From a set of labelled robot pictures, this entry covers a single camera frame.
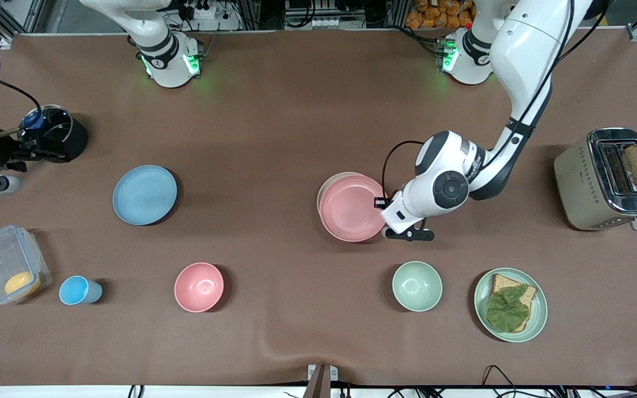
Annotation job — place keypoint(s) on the glass lid with blue knob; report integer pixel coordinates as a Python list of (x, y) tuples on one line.
[(56, 124)]

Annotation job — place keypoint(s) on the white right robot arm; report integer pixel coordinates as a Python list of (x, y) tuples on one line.
[(163, 66)]

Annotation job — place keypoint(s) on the green plate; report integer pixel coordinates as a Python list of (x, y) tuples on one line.
[(509, 336)]

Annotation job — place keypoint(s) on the pink plate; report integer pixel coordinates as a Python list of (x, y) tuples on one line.
[(351, 210)]

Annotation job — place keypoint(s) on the blue plate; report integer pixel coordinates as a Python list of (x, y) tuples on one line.
[(144, 195)]

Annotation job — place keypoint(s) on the beige and chrome toaster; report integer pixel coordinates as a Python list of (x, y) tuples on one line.
[(584, 193)]

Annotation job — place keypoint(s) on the blue cup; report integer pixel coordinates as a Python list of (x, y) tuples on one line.
[(75, 290)]

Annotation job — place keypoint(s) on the pink bowl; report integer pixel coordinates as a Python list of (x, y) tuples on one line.
[(199, 287)]

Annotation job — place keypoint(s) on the grey metal bracket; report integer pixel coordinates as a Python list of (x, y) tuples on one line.
[(319, 384)]

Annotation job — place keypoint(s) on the beige plate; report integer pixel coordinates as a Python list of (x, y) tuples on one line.
[(325, 185)]

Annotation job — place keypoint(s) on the bread slice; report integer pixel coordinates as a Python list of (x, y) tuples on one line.
[(500, 283)]

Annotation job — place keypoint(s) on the orange snack bag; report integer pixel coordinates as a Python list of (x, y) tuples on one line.
[(434, 16)]

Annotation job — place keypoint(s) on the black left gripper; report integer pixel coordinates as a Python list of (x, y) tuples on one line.
[(380, 203)]

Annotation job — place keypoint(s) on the yellow round food piece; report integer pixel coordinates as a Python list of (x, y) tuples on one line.
[(20, 284)]

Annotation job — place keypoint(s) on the green lettuce leaf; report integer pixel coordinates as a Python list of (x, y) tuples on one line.
[(509, 309)]

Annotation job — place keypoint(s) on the green bowl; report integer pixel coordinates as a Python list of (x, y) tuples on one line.
[(417, 286)]

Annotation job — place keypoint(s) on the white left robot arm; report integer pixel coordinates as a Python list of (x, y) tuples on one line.
[(528, 50)]

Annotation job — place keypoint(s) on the white power strip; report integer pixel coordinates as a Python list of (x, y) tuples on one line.
[(202, 11)]

